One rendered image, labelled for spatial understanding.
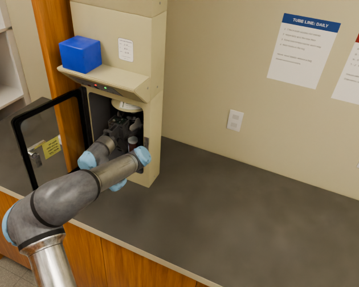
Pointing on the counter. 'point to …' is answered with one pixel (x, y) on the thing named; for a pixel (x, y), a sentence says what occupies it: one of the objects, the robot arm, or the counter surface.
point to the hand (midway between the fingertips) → (133, 119)
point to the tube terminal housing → (151, 168)
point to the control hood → (115, 81)
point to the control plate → (96, 86)
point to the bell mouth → (125, 106)
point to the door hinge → (86, 114)
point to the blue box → (80, 54)
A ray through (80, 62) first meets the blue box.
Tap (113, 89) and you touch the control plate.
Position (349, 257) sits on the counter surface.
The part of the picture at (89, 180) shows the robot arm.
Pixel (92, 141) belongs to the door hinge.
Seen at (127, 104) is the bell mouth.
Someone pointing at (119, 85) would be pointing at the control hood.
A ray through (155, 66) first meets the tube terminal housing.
